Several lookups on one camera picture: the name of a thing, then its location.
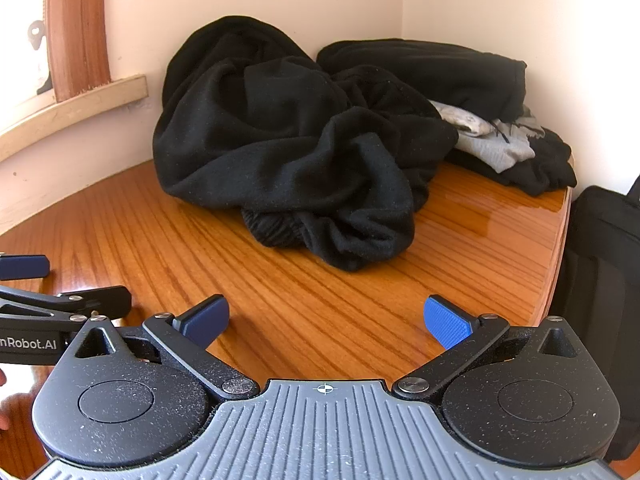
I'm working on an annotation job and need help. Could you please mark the grey white garment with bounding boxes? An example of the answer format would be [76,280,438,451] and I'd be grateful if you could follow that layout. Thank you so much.
[427,100,546,173]

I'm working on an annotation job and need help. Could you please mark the black fleece sweatshirt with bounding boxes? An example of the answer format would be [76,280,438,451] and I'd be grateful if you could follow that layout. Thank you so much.
[152,16,460,273]

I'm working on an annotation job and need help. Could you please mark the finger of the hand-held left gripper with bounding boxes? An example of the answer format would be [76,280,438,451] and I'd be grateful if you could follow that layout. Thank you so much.
[0,285,133,333]
[0,255,51,281]

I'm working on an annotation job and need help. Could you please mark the window sill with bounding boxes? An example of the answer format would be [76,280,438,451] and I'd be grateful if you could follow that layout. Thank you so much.
[0,74,149,163]

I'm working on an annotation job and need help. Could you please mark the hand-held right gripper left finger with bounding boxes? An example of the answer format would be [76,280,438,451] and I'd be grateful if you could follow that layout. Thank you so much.
[75,294,262,402]

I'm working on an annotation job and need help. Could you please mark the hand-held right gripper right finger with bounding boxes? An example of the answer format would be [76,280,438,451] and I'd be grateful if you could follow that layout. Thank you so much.
[391,295,583,403]

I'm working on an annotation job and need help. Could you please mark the wooden window trim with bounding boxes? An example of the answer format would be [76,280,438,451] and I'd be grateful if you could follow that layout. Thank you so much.
[44,0,113,103]

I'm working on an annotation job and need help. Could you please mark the window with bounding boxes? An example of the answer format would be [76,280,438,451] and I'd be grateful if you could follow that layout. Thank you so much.
[0,0,51,126]

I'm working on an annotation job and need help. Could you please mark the person's left hand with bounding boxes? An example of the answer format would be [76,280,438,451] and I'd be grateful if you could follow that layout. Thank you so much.
[0,367,11,432]

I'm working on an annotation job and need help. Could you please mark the black bag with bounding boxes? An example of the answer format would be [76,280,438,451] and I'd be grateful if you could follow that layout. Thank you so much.
[550,175,640,463]

